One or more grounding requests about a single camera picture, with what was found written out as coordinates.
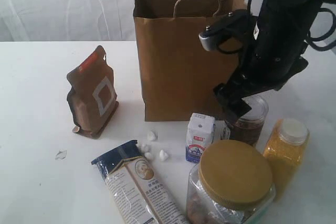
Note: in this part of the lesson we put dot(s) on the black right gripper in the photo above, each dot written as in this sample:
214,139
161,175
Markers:
273,45

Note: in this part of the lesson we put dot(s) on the clear can with pull-tab lid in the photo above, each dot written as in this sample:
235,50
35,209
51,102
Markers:
248,128

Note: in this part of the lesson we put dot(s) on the yellow millet bottle white cap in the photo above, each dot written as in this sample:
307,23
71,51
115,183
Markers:
284,151

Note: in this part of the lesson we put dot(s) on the clear jar with gold lid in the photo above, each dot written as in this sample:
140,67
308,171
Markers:
232,183

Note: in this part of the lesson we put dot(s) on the brown paper shopping bag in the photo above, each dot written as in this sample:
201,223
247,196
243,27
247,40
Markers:
177,74

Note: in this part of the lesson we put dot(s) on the small white blue carton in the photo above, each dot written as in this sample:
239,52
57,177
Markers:
225,132

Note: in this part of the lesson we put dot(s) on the white blue milk carton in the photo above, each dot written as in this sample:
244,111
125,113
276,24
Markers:
199,136

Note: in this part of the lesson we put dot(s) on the white crumpled paper bit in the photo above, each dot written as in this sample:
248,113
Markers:
151,136
148,155
163,155
145,148

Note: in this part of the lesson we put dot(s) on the noodle packet blue and white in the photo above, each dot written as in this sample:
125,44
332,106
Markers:
135,188

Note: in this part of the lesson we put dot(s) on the brown kraft coffee pouch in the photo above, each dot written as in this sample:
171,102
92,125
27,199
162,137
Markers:
92,98

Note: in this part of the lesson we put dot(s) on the torn clear plastic scrap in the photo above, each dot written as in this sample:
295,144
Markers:
61,155

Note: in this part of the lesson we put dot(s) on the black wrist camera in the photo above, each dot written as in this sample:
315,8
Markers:
235,24

